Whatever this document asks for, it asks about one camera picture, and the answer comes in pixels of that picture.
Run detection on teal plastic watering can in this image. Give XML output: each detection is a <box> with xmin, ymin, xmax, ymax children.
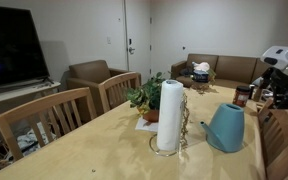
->
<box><xmin>200</xmin><ymin>103</ymin><xmax>244</xmax><ymax>153</ymax></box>

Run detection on wooden chair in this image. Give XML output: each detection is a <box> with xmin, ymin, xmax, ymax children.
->
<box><xmin>99</xmin><ymin>72</ymin><xmax>139</xmax><ymax>112</ymax></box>
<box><xmin>0</xmin><ymin>87</ymin><xmax>97</xmax><ymax>161</ymax></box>
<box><xmin>258</xmin><ymin>98</ymin><xmax>288</xmax><ymax>180</ymax></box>

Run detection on dark jar with label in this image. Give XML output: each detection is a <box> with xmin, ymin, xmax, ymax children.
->
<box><xmin>233</xmin><ymin>86</ymin><xmax>250</xmax><ymax>107</ymax></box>

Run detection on white tv stand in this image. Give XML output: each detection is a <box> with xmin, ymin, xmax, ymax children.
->
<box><xmin>0</xmin><ymin>80</ymin><xmax>62</xmax><ymax>141</ymax></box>

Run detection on clutter on floor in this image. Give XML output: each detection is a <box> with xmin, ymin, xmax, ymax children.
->
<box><xmin>17</xmin><ymin>123</ymin><xmax>49</xmax><ymax>156</ymax></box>

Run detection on white paper under pot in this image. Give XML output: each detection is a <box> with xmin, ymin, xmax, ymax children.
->
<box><xmin>135</xmin><ymin>117</ymin><xmax>159</xmax><ymax>132</ymax></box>

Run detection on pile of items on sofa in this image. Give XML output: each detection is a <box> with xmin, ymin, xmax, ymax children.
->
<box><xmin>180</xmin><ymin>62</ymin><xmax>216</xmax><ymax>83</ymax></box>

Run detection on near left wooden chair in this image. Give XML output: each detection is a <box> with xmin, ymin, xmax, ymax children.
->
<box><xmin>0</xmin><ymin>87</ymin><xmax>97</xmax><ymax>161</ymax></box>

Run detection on brown leather sofa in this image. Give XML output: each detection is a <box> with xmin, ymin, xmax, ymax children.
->
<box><xmin>171</xmin><ymin>54</ymin><xmax>269</xmax><ymax>92</ymax></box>

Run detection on far left wooden chair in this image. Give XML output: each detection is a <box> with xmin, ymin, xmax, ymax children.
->
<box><xmin>99</xmin><ymin>72</ymin><xmax>139</xmax><ymax>112</ymax></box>

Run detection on white paper towel roll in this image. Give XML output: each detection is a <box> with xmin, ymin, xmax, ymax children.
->
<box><xmin>157</xmin><ymin>80</ymin><xmax>183</xmax><ymax>151</ymax></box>

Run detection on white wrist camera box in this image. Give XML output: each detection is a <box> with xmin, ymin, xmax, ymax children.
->
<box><xmin>261</xmin><ymin>46</ymin><xmax>288</xmax><ymax>70</ymax></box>

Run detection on black flat screen television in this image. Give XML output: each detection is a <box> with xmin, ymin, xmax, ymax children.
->
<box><xmin>0</xmin><ymin>7</ymin><xmax>49</xmax><ymax>86</ymax></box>

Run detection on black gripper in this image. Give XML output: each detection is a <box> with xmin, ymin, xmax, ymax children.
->
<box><xmin>261</xmin><ymin>67</ymin><xmax>288</xmax><ymax>109</ymax></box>

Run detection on silver door handle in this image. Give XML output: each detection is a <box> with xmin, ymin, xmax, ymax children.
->
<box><xmin>128</xmin><ymin>47</ymin><xmax>135</xmax><ymax>55</ymax></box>

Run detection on metal paper towel holder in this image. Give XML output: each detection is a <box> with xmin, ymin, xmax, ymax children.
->
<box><xmin>149</xmin><ymin>134</ymin><xmax>181</xmax><ymax>157</ymax></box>

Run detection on green potted plant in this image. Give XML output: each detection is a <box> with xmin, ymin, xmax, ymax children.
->
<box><xmin>126</xmin><ymin>72</ymin><xmax>165</xmax><ymax>115</ymax></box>

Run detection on brown leather armchair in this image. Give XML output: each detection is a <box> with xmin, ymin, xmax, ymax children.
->
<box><xmin>67</xmin><ymin>60</ymin><xmax>141</xmax><ymax>115</ymax></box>

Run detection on right wooden chair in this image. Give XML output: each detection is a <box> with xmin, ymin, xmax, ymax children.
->
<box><xmin>258</xmin><ymin>98</ymin><xmax>288</xmax><ymax>180</ymax></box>

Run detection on white door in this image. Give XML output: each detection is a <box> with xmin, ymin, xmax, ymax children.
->
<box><xmin>124</xmin><ymin>0</ymin><xmax>151</xmax><ymax>83</ymax></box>

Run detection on terracotta plant pot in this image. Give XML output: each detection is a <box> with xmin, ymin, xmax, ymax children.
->
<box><xmin>139</xmin><ymin>109</ymin><xmax>159</xmax><ymax>123</ymax></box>

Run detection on wicker basket on floor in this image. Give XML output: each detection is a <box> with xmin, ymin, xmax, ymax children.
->
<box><xmin>0</xmin><ymin>141</ymin><xmax>13</xmax><ymax>169</ymax></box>

